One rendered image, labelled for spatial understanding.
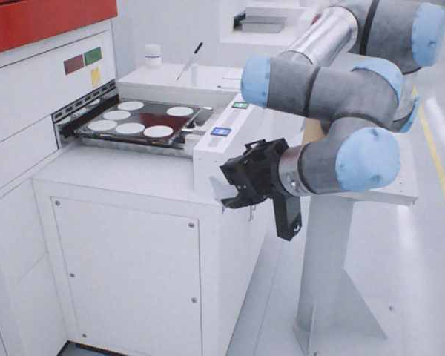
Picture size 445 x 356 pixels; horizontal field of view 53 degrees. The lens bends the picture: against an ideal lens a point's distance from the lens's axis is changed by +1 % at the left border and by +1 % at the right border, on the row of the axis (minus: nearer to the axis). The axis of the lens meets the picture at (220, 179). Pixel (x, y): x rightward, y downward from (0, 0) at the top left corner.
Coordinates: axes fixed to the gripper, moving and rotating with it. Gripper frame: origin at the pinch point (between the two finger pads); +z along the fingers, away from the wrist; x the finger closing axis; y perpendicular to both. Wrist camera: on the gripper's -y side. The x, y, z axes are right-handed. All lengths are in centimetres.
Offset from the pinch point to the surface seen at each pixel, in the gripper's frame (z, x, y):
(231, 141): 38, -35, -2
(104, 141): 86, -22, 16
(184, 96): 86, -62, 13
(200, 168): 41.7, -23.4, -3.9
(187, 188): 50, -20, -8
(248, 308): 97, -38, -83
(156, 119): 79, -41, 12
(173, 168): 61, -26, -3
